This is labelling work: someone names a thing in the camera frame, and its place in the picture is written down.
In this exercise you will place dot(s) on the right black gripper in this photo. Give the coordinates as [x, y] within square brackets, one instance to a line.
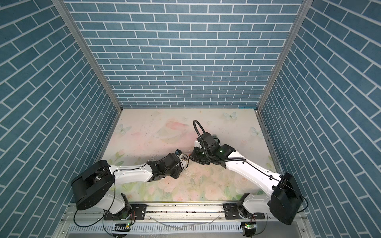
[194, 156]

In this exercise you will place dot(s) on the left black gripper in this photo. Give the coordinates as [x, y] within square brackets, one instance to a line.
[179, 171]

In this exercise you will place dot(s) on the white remote control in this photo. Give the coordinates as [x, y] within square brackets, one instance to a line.
[184, 162]

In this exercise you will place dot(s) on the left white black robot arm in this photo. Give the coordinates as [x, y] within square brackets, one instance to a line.
[92, 187]

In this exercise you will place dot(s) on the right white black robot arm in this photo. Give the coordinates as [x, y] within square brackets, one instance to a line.
[281, 196]

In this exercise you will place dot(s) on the left controller board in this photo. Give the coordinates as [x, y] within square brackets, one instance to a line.
[121, 230]

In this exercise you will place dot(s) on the controller board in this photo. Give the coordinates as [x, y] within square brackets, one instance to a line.
[121, 230]
[248, 229]

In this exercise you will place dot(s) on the right controller board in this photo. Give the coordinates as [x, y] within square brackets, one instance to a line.
[248, 229]

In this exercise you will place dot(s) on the white vented strip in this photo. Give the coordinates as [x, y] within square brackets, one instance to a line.
[160, 229]

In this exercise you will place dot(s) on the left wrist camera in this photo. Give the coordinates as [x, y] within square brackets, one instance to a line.
[178, 152]

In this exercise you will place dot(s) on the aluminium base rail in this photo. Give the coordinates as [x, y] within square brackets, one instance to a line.
[165, 213]

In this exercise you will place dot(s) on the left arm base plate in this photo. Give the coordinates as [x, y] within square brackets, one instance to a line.
[133, 212]

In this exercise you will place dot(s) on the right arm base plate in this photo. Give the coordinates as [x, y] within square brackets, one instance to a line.
[234, 211]

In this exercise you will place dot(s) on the right aluminium corner post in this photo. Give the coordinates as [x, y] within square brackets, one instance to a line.
[301, 15]

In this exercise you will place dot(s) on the aluminium corner post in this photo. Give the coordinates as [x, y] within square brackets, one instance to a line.
[301, 15]
[80, 40]

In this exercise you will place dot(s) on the left aluminium corner post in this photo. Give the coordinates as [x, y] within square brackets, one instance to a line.
[80, 40]

